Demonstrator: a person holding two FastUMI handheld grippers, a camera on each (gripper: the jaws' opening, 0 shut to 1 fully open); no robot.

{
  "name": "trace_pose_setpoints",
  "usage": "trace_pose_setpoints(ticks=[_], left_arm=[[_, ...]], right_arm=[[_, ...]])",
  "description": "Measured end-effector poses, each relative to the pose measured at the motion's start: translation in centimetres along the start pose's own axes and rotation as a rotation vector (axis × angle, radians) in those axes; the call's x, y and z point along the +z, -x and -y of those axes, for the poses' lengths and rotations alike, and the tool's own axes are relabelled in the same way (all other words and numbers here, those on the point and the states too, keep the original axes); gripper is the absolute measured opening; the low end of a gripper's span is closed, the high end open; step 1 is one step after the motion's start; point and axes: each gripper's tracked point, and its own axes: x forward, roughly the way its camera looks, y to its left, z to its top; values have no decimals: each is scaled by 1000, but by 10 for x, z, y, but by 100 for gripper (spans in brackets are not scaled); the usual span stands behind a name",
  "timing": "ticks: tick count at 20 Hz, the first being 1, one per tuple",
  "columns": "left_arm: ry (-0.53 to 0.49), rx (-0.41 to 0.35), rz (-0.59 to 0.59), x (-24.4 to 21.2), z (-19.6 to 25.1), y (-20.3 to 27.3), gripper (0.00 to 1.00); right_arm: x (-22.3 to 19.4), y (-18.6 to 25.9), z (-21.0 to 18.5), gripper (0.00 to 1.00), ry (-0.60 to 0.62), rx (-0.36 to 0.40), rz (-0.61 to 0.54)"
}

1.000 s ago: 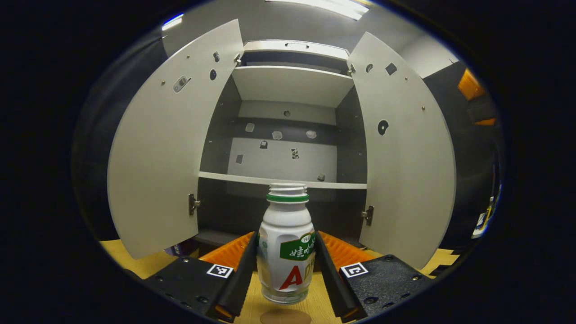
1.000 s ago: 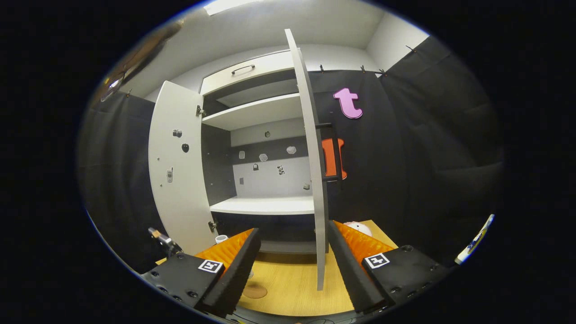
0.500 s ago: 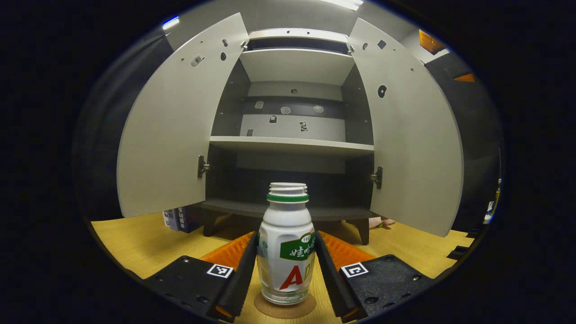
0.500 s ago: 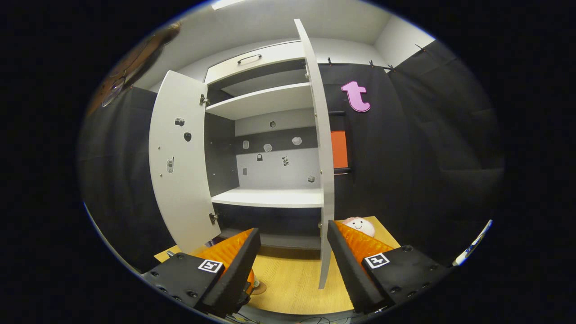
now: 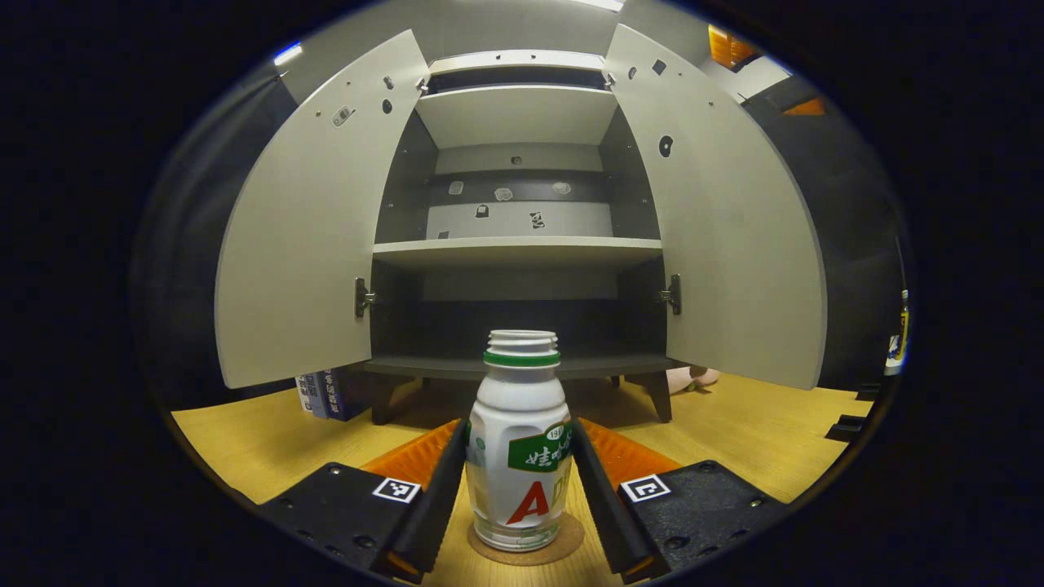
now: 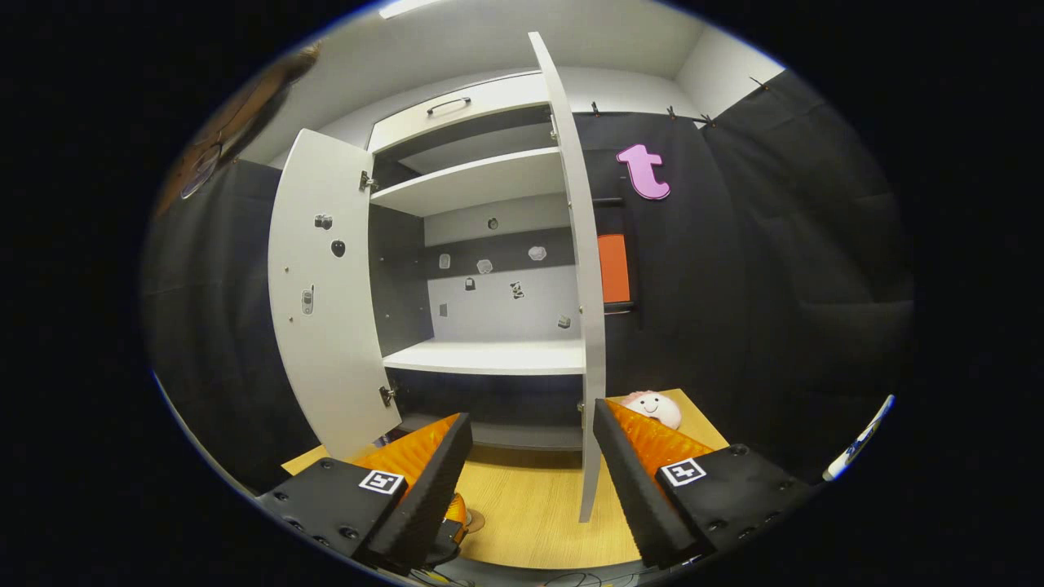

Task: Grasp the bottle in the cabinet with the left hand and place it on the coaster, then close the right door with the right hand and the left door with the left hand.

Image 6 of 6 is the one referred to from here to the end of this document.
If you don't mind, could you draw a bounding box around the white printed object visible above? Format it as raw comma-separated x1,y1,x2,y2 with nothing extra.
822,395,896,482

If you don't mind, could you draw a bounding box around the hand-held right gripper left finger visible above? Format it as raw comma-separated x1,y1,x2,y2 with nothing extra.
257,413,474,576

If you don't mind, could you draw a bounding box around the pink smiley plush toy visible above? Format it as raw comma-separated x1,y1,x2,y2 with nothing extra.
622,391,683,430

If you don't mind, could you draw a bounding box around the white cabinet door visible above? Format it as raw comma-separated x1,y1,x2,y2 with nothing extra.
268,128,402,461
528,31,637,523

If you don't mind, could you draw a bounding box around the ceiling light panel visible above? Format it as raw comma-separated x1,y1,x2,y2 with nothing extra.
379,0,445,19

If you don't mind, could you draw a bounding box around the white cabinet drawer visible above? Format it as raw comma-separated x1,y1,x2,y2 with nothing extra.
367,71,551,154

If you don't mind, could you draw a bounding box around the white and grey cabinet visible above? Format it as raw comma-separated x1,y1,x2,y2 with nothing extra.
359,69,588,453

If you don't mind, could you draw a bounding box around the black backdrop cloth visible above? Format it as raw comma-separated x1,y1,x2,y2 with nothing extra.
140,69,918,490

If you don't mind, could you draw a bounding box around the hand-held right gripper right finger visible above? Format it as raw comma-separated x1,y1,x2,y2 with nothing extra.
593,399,818,570

